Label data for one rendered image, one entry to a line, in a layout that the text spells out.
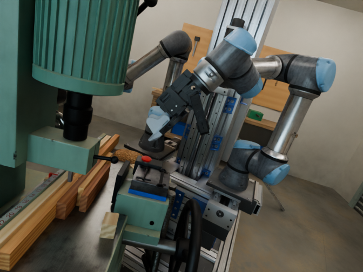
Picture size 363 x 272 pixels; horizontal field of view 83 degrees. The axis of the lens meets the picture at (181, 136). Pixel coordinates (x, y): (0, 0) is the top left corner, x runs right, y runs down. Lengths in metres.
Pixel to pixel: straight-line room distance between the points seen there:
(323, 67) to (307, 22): 3.13
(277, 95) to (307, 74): 2.94
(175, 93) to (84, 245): 0.39
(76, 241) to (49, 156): 0.20
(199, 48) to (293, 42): 1.45
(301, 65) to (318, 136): 3.38
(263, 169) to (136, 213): 0.58
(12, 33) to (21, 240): 0.36
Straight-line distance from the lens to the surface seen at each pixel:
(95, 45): 0.42
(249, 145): 1.01
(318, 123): 4.19
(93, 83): 0.43
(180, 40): 1.12
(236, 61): 0.53
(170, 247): 0.66
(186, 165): 1.23
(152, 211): 0.58
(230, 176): 1.05
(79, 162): 0.53
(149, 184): 0.55
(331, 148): 4.43
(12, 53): 0.50
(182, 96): 0.54
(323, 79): 0.90
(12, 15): 0.49
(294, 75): 0.93
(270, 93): 3.80
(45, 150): 0.56
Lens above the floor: 1.29
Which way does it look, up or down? 18 degrees down
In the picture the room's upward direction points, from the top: 16 degrees clockwise
